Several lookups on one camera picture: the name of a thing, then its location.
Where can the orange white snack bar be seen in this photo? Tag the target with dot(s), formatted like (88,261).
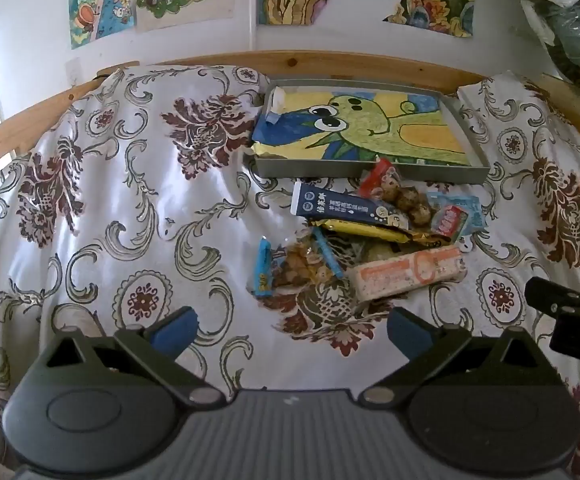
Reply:
(405,272)

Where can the beige green pastry packet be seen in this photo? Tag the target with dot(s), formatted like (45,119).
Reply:
(379,251)

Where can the light blue snack packet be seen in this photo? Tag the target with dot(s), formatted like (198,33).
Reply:
(472,207)

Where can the clear pack of brown balls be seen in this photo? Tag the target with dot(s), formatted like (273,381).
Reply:
(405,197)

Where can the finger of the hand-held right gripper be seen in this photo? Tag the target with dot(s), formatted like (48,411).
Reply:
(565,300)

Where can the yellow snack packet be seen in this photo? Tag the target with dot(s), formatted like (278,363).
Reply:
(365,234)

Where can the grey tray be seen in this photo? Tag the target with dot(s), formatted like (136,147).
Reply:
(295,170)

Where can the green creature painting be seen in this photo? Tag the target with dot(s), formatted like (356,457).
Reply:
(370,125)

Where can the wooden bed frame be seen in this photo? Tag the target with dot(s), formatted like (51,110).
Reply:
(295,60)

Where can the white wall pipe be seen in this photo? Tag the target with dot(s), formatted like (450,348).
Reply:
(253,10)

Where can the clear nut packet blue ends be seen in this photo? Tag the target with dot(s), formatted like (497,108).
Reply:
(300,265)

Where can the small red white packet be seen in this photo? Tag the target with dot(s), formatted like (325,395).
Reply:
(450,221)

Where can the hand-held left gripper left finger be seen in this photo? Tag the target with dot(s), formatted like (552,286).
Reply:
(175,332)

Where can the floral printed blanket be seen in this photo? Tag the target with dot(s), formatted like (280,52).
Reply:
(120,200)

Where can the orange-haired cartoon wall poster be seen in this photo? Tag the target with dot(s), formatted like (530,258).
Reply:
(100,10)

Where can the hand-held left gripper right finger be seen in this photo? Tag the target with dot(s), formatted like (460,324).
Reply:
(410,335)

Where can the dark blue long snack packet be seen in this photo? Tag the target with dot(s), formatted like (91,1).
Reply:
(340,207)

